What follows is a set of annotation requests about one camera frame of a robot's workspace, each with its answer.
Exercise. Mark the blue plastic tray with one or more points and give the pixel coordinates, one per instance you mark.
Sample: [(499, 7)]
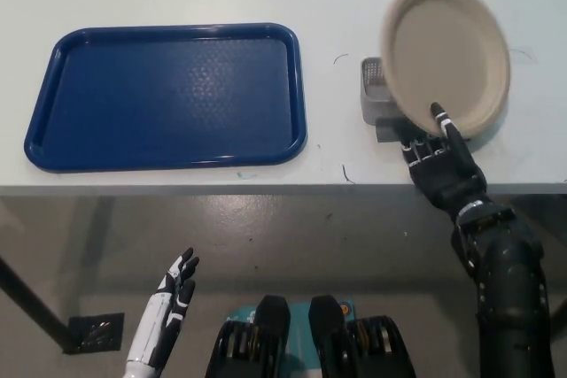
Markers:
[(164, 97)]

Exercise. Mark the beige paper plate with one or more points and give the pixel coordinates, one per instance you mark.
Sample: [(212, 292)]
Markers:
[(447, 55)]

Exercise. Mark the black floor foot plate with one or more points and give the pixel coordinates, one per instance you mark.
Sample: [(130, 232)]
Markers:
[(95, 334)]

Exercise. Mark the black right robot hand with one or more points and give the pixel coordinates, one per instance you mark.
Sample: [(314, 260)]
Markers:
[(443, 170)]

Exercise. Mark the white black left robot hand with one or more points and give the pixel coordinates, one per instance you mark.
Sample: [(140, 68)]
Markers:
[(161, 311)]

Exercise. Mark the grey perforated stand box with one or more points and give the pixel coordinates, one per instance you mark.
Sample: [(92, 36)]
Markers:
[(376, 94)]

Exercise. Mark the black table leg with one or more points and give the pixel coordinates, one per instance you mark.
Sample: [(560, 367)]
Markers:
[(33, 296)]

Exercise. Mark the black robot legs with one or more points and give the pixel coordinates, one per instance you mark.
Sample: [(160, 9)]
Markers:
[(310, 338)]

